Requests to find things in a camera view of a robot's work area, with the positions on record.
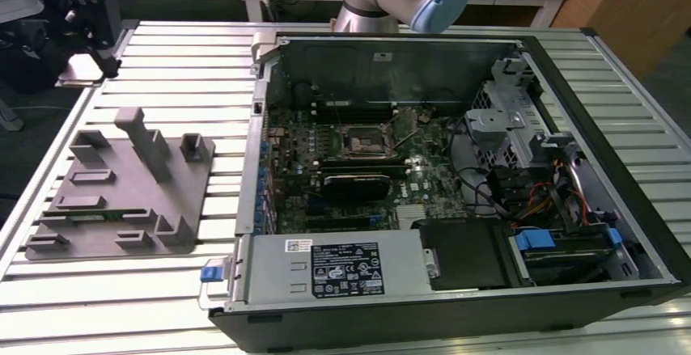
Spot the green motherboard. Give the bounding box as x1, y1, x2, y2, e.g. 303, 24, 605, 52
261, 102, 472, 235

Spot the CPU socket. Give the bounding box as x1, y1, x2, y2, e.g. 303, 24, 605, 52
340, 125, 399, 158

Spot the black graphics card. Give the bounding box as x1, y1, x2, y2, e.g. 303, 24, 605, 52
321, 172, 391, 207

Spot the green RAM stick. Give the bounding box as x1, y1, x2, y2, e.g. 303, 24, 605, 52
42, 208, 151, 223

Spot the black plastic shroud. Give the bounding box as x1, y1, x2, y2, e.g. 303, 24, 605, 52
411, 217, 523, 292

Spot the silver drive cage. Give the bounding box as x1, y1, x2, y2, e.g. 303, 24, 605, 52
461, 57, 560, 170

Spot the silver power supply unit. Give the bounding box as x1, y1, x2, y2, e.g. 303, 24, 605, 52
229, 229, 441, 306

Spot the grey metal foot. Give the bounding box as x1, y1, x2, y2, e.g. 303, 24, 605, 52
0, 98, 25, 132

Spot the wooden cabinet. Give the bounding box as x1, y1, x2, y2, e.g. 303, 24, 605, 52
552, 0, 691, 80

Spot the hard disk blue carrier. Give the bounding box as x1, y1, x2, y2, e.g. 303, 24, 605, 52
509, 227, 625, 285

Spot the yellow wire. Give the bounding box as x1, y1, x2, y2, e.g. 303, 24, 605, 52
517, 192, 557, 219

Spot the silver CPU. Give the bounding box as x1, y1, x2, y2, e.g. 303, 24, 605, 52
54, 53, 108, 88

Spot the grey parts rack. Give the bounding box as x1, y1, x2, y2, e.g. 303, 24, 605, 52
22, 106, 217, 264

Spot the silver chipset heat sink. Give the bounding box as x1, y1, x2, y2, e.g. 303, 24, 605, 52
396, 205, 428, 230

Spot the blue case latch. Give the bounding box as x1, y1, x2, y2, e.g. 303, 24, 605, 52
199, 264, 225, 283

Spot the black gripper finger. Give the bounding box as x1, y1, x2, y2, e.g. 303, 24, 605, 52
62, 0, 122, 80

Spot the black PC case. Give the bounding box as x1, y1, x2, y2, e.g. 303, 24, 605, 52
207, 27, 691, 354

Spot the grey case hinge bracket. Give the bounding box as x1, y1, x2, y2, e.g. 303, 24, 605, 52
251, 31, 280, 66

